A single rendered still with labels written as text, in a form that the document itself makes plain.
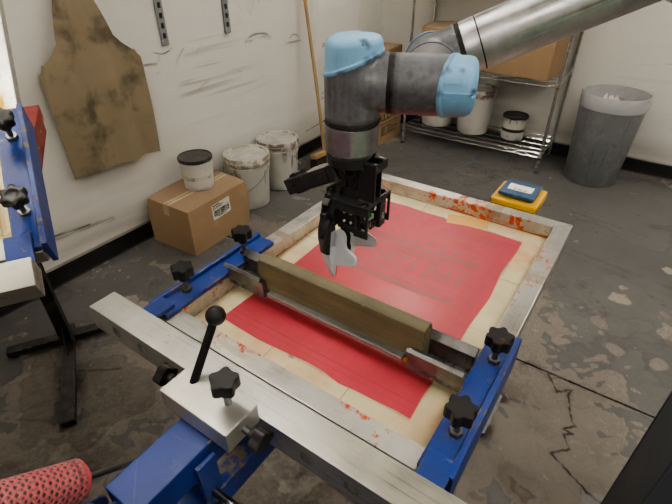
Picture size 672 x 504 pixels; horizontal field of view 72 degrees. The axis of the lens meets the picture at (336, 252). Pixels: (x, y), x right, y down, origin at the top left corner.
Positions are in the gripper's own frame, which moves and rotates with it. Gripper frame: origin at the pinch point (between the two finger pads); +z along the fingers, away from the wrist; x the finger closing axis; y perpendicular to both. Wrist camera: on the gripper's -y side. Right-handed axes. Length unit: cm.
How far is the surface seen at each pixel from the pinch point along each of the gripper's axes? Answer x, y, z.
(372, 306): -1.1, 7.6, 6.0
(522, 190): 75, 14, 16
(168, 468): -38.7, 0.6, 7.4
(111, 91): 83, -192, 22
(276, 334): -7.4, -9.1, 16.5
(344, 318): -1.7, 2.4, 11.0
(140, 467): -40.5, -2.4, 7.4
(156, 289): 54, -152, 114
